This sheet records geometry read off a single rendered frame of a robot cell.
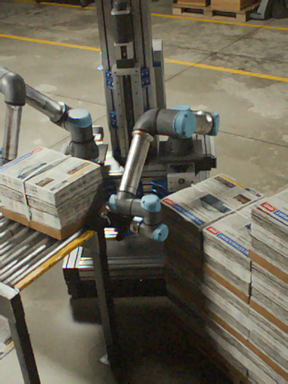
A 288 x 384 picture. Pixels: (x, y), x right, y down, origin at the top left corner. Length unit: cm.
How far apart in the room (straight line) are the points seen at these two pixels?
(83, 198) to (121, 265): 83
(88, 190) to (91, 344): 96
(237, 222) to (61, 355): 120
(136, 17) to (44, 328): 168
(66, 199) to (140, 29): 99
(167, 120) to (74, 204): 52
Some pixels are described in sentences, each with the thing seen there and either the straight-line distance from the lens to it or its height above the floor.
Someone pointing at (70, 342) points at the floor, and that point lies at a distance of 315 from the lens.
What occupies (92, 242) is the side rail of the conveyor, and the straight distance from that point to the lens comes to 253.
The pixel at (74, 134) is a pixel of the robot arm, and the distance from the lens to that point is 298.
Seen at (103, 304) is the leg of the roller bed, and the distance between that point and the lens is 275.
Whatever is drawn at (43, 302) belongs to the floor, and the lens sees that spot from 342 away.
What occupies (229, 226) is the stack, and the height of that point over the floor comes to 83.
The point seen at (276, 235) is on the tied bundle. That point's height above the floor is 101.
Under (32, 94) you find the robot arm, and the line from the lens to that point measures 293.
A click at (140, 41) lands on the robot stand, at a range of 296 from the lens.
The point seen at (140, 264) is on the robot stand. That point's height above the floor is 22.
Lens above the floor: 219
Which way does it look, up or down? 31 degrees down
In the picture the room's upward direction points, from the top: 5 degrees counter-clockwise
